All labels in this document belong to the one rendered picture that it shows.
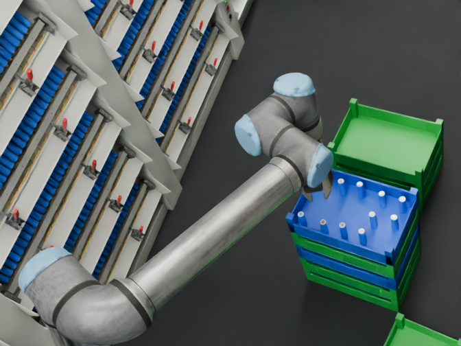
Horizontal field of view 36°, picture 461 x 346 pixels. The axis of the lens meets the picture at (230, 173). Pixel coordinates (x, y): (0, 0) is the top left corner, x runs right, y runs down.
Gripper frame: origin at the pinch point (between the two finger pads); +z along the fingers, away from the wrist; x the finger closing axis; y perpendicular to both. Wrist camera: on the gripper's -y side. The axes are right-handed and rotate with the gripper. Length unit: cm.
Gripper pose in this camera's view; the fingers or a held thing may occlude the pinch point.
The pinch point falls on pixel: (318, 198)
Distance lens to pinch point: 189.1
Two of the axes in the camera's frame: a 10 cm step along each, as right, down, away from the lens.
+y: 0.3, -6.7, 7.4
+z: 2.4, 7.2, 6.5
